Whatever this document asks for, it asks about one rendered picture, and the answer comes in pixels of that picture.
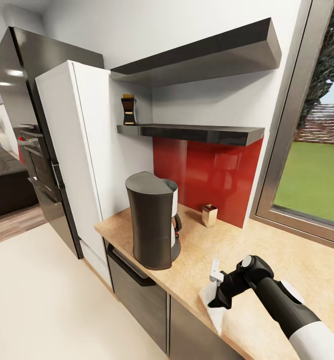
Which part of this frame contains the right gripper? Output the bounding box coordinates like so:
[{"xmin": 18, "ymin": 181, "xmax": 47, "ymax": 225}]
[{"xmin": 208, "ymin": 270, "xmax": 243, "ymax": 310}]

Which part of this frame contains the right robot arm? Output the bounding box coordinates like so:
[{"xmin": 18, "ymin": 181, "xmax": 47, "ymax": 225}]
[{"xmin": 208, "ymin": 255, "xmax": 334, "ymax": 360}]

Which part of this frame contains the bottle of coffee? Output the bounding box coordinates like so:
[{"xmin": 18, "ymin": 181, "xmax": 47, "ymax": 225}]
[{"xmin": 121, "ymin": 94, "xmax": 138, "ymax": 126}]

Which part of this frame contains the paper coffee filter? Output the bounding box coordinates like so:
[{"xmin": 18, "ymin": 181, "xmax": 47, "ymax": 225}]
[{"xmin": 199, "ymin": 281, "xmax": 223, "ymax": 335}]

